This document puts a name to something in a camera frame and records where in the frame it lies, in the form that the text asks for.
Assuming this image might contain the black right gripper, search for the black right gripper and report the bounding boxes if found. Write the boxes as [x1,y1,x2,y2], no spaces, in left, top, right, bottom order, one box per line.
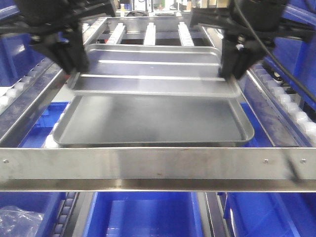
[191,0,315,79]

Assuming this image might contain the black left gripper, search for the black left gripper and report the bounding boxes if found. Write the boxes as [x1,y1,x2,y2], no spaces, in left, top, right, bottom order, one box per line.
[0,0,116,74]

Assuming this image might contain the silver ribbed metal tray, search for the silver ribbed metal tray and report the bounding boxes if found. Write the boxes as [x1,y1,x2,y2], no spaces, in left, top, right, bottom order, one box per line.
[68,44,240,98]

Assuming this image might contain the flat silver tray underneath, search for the flat silver tray underneath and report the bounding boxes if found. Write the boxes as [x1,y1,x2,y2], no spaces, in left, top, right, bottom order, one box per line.
[53,95,255,147]

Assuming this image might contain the blue bin upper left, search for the blue bin upper left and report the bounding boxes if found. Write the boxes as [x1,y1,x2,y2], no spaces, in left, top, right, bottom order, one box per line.
[0,0,54,87]

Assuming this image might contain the blue bin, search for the blue bin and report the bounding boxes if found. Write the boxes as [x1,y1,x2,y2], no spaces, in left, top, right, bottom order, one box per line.
[82,192,203,237]
[0,192,66,237]
[224,193,316,237]
[262,0,316,106]
[0,0,54,87]

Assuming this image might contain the blue bin upper right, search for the blue bin upper right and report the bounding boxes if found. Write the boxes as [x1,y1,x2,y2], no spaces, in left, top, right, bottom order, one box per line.
[262,0,316,106]

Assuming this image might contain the left inner roller track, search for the left inner roller track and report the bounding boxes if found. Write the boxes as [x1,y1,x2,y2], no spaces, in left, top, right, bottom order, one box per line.
[106,23,126,45]

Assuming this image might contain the roller track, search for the roller track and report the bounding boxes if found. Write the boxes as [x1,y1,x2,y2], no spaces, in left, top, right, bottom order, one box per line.
[251,64,316,147]
[178,22,194,47]
[0,58,53,114]
[106,23,126,45]
[143,22,156,46]
[52,192,79,237]

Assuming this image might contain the right inner roller track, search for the right inner roller track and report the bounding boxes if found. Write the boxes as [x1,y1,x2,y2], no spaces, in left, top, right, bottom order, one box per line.
[178,22,194,47]

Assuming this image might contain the far left roller track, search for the far left roller track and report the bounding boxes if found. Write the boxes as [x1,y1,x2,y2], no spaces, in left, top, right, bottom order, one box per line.
[0,58,53,114]

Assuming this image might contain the middle roller track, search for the middle roller track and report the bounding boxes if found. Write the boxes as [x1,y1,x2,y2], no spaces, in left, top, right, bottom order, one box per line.
[143,22,156,46]

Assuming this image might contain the far right roller track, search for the far right roller track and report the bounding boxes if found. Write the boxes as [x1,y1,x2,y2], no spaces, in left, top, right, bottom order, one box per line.
[251,64,316,147]

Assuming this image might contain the blue bin lower left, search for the blue bin lower left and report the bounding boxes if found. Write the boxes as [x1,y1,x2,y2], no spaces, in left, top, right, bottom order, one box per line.
[0,192,66,237]

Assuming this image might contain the blue bin lower right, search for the blue bin lower right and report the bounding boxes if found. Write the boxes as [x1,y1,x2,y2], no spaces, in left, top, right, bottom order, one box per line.
[224,193,316,237]

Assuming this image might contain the blue bin lower middle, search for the blue bin lower middle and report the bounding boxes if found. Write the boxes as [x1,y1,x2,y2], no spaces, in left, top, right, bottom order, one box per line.
[82,192,203,237]

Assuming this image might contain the lower left roller track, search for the lower left roller track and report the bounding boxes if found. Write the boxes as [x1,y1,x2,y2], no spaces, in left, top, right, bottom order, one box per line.
[52,192,79,237]

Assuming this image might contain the clear plastic bag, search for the clear plastic bag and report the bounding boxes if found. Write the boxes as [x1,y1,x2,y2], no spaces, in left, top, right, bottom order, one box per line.
[0,205,44,237]

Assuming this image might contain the left steel side rail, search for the left steel side rail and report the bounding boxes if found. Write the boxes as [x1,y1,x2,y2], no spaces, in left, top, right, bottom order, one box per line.
[0,17,109,148]

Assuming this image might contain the steel side rail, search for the steel side rail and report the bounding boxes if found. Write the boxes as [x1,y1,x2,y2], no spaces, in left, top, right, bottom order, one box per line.
[0,17,109,148]
[201,24,301,148]

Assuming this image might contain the right steel side rail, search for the right steel side rail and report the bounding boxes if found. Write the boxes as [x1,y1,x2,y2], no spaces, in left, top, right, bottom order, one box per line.
[201,24,301,148]

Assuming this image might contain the steel front cross rail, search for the steel front cross rail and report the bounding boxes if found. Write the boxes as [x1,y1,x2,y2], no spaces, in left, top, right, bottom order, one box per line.
[0,147,316,192]

